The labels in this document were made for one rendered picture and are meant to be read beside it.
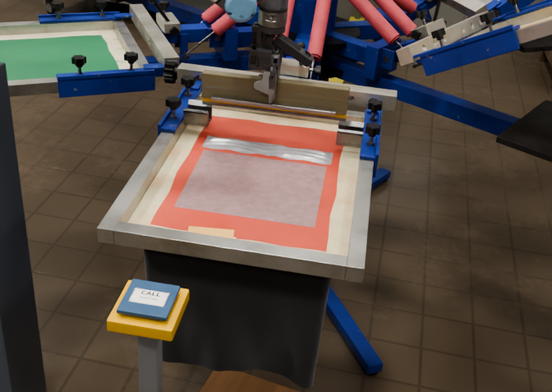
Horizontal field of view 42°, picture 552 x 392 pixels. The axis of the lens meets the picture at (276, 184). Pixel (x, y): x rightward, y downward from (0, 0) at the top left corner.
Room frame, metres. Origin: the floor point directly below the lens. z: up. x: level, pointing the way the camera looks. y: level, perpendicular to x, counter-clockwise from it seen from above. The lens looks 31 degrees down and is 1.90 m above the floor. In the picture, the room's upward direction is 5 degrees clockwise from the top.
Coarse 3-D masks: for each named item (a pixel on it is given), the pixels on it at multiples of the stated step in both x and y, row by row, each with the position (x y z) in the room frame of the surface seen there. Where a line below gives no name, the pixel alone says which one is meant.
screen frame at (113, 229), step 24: (312, 120) 1.98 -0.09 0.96; (336, 120) 1.97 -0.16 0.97; (360, 120) 1.96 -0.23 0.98; (168, 144) 1.70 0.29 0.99; (144, 168) 1.55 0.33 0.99; (360, 168) 1.65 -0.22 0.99; (144, 192) 1.49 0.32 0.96; (360, 192) 1.52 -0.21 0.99; (120, 216) 1.33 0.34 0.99; (360, 216) 1.42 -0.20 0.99; (120, 240) 1.27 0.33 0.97; (144, 240) 1.27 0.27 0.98; (168, 240) 1.26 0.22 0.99; (192, 240) 1.26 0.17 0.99; (216, 240) 1.27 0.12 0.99; (240, 240) 1.28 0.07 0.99; (360, 240) 1.32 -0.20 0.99; (264, 264) 1.24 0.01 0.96; (288, 264) 1.23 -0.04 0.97; (312, 264) 1.23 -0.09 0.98; (336, 264) 1.22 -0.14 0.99; (360, 264) 1.23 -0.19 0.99
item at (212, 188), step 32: (224, 128) 1.88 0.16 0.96; (256, 128) 1.90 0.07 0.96; (192, 160) 1.68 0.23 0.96; (224, 160) 1.69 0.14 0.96; (256, 160) 1.70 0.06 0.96; (192, 192) 1.51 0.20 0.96; (224, 192) 1.53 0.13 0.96; (160, 224) 1.36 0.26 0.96; (192, 224) 1.37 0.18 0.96; (224, 224) 1.39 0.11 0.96
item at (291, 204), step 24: (288, 144) 1.82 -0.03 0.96; (312, 144) 1.83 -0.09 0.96; (264, 168) 1.66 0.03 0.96; (288, 168) 1.67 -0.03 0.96; (312, 168) 1.69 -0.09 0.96; (336, 168) 1.70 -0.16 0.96; (264, 192) 1.54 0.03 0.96; (288, 192) 1.55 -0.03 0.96; (312, 192) 1.56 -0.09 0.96; (336, 192) 1.57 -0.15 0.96; (264, 216) 1.43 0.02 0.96; (288, 216) 1.44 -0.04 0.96; (312, 216) 1.45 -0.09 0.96; (264, 240) 1.34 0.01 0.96; (288, 240) 1.34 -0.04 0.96; (312, 240) 1.35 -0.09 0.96
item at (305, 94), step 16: (208, 80) 1.84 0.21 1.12; (224, 80) 1.84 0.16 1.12; (240, 80) 1.83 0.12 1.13; (256, 80) 1.83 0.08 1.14; (288, 80) 1.84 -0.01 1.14; (208, 96) 1.84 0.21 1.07; (224, 96) 1.84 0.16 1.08; (240, 96) 1.83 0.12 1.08; (256, 96) 1.83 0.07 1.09; (288, 96) 1.82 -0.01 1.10; (304, 96) 1.81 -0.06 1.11; (320, 96) 1.81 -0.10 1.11; (336, 96) 1.80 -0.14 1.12; (336, 112) 1.80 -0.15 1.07
